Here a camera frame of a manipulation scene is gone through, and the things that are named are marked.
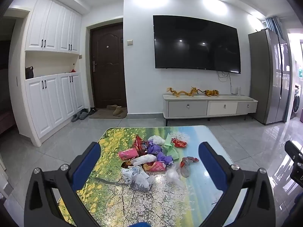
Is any dark brown door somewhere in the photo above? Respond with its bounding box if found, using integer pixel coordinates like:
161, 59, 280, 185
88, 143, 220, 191
89, 22, 127, 111

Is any red clear wrapper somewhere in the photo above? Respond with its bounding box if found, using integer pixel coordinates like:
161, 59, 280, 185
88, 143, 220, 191
180, 156, 200, 178

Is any white blue printed plastic bag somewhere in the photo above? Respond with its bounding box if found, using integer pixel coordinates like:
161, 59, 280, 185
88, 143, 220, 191
121, 166, 154, 191

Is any white crumpled plastic bag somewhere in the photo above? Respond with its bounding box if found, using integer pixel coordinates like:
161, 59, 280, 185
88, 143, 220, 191
132, 154, 157, 166

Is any white shoe cabinet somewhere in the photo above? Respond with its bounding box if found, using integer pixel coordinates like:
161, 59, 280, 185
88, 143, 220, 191
8, 0, 86, 147

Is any red snack wrapper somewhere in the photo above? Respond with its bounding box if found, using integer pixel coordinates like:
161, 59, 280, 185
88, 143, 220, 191
171, 138, 188, 148

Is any yellow dragon ornament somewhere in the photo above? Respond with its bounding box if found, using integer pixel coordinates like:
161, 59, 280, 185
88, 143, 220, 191
166, 86, 198, 98

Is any washing machine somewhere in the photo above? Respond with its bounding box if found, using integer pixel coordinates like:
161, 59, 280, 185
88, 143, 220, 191
292, 85, 303, 120

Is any brown doormat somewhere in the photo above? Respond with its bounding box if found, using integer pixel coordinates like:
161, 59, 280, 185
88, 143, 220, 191
89, 109, 128, 119

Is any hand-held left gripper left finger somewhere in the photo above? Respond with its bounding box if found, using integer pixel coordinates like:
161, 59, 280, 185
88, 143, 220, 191
24, 142, 102, 227

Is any wall-mounted black television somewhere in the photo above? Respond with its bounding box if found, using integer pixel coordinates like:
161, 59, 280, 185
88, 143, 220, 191
153, 15, 241, 74

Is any green plastic bag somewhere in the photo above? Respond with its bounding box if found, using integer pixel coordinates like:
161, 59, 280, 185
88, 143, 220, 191
163, 134, 181, 159

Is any pink orange snack packet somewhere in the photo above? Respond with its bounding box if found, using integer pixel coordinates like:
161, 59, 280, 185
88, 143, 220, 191
143, 161, 166, 173

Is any blue curtain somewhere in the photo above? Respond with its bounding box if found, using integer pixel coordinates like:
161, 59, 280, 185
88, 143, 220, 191
265, 16, 285, 39

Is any clear plastic bag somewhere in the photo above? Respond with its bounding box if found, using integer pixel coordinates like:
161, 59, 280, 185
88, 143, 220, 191
165, 165, 184, 186

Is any red chip bag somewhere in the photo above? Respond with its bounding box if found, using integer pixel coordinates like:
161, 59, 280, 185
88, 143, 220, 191
133, 135, 149, 156

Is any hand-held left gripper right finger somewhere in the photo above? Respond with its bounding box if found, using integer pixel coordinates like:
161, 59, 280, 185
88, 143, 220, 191
198, 141, 276, 227

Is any television cable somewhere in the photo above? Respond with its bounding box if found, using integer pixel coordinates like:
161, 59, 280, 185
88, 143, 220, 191
217, 70, 233, 95

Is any silver refrigerator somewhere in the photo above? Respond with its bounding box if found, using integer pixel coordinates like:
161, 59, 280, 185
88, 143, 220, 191
248, 28, 293, 125

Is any white grey television stand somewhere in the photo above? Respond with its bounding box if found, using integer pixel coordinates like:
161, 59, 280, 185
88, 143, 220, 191
162, 93, 259, 126

